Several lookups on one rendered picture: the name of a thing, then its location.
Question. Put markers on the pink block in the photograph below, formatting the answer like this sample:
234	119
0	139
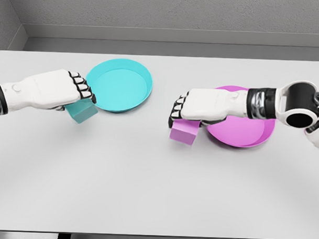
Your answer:
184	131

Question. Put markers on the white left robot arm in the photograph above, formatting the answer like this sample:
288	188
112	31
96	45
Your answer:
15	93

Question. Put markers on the cyan plate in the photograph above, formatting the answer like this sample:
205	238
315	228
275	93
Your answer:
121	88

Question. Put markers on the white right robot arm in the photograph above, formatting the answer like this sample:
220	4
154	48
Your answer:
283	105

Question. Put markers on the pink plate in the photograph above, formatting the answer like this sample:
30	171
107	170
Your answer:
243	133

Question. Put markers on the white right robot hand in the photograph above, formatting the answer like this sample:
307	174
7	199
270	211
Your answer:
202	104

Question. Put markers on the cyan block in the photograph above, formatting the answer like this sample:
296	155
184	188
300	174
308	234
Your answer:
82	112

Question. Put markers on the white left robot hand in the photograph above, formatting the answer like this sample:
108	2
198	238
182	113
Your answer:
55	88

